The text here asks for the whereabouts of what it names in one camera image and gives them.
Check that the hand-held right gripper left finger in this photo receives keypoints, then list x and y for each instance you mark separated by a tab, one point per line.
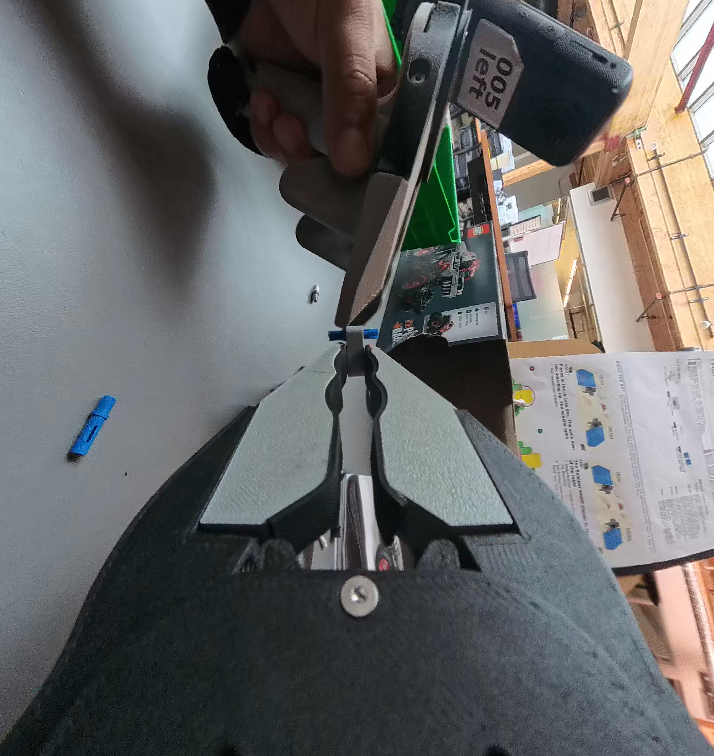
268	466

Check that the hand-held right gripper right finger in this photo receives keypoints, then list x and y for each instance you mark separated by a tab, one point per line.
445	466

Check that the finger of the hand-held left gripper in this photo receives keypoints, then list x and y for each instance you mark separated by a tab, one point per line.
380	248

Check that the grey lego connector piece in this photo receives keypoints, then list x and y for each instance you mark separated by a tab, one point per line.
354	354

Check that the small grey lego pin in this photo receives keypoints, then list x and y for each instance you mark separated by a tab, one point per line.
314	294

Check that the printed cardboard lego box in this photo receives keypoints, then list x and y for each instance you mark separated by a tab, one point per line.
445	319

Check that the blue lego pin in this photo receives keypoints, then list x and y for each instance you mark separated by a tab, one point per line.
91	426

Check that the person's left hand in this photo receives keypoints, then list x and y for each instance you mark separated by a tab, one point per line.
333	77

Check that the green plastic bin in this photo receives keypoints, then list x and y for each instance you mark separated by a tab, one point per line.
434	195

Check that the white instruction booklet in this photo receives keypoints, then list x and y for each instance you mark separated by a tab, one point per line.
357	520

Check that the framed instruction sheet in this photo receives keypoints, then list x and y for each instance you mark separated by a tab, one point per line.
628	449

